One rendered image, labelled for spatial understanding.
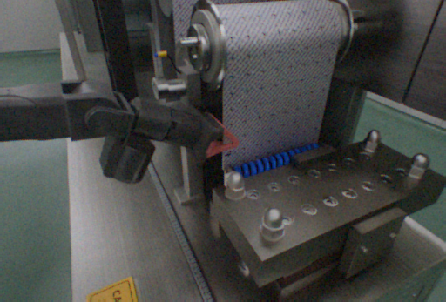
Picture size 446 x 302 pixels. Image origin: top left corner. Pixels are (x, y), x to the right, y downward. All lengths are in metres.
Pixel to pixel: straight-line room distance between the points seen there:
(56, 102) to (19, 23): 5.69
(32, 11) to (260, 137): 5.63
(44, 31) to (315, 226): 5.83
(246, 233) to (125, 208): 0.34
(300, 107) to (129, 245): 0.43
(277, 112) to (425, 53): 0.26
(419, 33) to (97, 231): 0.70
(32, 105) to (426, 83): 0.59
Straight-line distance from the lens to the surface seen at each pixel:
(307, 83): 0.57
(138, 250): 0.61
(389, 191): 0.59
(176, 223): 0.64
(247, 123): 0.52
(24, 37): 6.10
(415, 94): 0.62
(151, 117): 0.42
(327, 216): 0.50
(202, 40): 0.47
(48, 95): 0.39
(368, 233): 0.52
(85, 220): 0.70
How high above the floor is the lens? 1.37
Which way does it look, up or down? 31 degrees down
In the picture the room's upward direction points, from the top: straight up
